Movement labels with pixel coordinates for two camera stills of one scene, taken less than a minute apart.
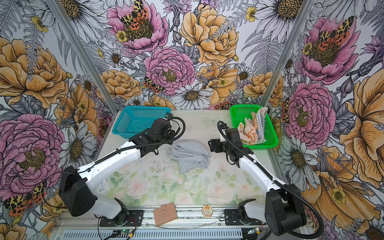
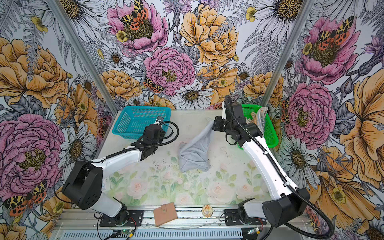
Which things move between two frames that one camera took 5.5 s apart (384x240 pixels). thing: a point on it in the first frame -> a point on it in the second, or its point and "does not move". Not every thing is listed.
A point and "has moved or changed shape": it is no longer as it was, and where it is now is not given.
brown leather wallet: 165,214 does not move
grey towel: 189,154 has moved or changed shape
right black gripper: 217,142 -> 217,122
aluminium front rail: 193,223 does not move
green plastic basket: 239,112 does not move
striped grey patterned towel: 260,122 does not move
